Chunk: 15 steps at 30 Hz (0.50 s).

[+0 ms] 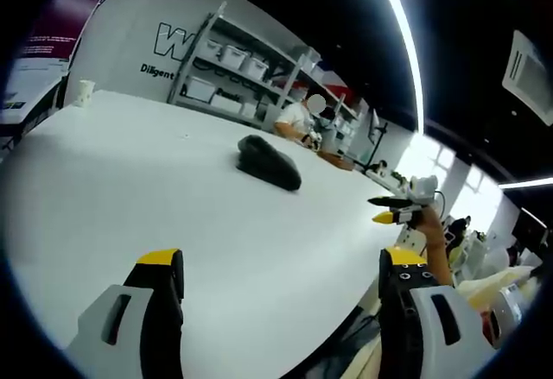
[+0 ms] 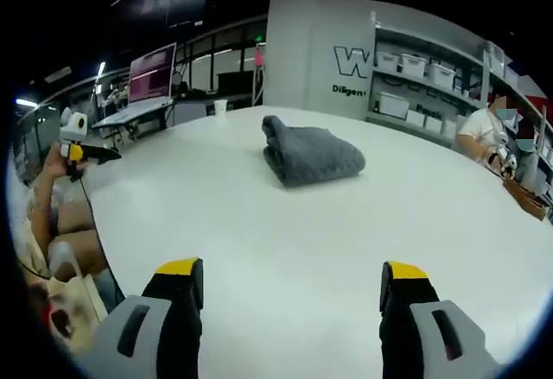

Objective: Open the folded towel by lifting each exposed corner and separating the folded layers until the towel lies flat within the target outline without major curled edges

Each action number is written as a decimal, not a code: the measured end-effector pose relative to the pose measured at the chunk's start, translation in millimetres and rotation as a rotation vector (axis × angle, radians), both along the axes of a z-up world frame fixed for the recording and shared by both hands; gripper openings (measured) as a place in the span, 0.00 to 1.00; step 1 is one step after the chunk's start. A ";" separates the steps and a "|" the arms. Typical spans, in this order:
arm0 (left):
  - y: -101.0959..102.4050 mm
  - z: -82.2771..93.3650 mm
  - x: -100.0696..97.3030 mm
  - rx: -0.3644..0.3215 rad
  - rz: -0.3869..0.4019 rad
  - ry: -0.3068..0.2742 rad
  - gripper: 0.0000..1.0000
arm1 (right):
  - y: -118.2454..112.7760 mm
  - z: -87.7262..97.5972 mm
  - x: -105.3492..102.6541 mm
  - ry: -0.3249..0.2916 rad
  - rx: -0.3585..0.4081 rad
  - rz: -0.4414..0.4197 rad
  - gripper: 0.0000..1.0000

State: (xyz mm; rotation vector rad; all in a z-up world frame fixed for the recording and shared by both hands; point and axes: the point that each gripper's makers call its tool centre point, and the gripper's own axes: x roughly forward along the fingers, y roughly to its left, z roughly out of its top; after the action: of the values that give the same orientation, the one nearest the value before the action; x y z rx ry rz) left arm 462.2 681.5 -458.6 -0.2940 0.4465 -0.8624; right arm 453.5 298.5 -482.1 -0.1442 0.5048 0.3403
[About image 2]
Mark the grey towel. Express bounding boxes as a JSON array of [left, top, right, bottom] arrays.
[[261, 115, 366, 189]]

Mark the person's left hand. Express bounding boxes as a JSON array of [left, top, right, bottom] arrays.
[[41, 142, 73, 180]]

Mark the grey folding table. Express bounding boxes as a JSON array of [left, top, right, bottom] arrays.
[[92, 97, 175, 140]]

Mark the large pink display screen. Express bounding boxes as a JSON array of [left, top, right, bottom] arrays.
[[128, 42, 178, 104]]

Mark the beige cloth bag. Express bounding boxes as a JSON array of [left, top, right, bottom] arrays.
[[45, 271, 110, 337]]

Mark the brown cardboard box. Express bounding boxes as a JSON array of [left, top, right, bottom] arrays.
[[48, 202, 110, 281]]

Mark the brown wooden box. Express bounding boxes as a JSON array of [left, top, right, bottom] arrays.
[[502, 177, 550, 223]]

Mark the white printed pillar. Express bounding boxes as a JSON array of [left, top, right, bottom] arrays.
[[262, 0, 378, 122]]

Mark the shelf with white bins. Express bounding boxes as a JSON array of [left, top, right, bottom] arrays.
[[374, 49, 519, 139]]

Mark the grey storage shelf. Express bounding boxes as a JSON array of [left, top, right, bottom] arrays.
[[365, 10, 553, 190]]

